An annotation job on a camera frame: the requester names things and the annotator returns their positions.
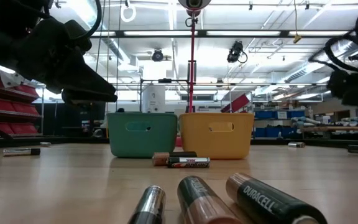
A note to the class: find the white cylindrical tank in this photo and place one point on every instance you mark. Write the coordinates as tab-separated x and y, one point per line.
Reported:
153	98

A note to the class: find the silver ventilation duct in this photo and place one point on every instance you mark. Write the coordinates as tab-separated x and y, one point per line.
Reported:
113	46

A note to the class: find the red camera stand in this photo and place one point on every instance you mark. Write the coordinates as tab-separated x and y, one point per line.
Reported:
192	62

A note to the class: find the black monitor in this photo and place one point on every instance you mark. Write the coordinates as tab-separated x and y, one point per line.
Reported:
85	112

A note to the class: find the wooden beam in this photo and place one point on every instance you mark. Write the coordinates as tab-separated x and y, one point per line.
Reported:
337	128

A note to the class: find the teal plastic bin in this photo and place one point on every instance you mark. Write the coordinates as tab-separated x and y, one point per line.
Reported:
141	140

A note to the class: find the blue bin shelf unit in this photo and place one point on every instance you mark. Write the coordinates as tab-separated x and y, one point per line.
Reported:
263	115

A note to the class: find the white grey bracket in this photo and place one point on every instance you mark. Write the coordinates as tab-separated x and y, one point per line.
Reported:
11	81

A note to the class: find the black overhead frame bar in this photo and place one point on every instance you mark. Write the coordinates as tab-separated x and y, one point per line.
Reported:
202	33

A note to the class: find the red tilted bin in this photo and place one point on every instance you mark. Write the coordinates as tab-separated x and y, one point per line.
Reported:
236	103

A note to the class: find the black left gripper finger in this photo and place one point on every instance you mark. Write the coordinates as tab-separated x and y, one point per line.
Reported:
76	99
85	77

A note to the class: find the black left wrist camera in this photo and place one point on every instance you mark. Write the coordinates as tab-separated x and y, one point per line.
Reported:
79	34

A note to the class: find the yellow plastic bin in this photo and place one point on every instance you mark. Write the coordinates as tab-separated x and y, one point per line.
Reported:
216	143

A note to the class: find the black table border rail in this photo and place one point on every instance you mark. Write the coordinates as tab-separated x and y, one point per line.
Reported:
73	140

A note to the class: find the black hanging camera device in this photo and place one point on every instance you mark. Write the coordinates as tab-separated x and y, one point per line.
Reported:
235	51

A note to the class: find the grey round overhead camera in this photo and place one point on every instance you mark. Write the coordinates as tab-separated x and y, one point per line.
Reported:
194	3

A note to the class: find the black copper Duracell battery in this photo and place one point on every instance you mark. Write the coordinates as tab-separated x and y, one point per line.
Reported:
269	205
200	202

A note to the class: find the black metal frame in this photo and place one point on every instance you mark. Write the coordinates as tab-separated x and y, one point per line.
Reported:
166	80

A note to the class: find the black round hanging camera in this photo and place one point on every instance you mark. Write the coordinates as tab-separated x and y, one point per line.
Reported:
157	56

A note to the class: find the grey tube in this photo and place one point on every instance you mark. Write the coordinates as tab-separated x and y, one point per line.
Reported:
303	119
356	120

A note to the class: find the black silver Energizer battery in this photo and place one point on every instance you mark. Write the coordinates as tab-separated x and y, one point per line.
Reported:
188	162

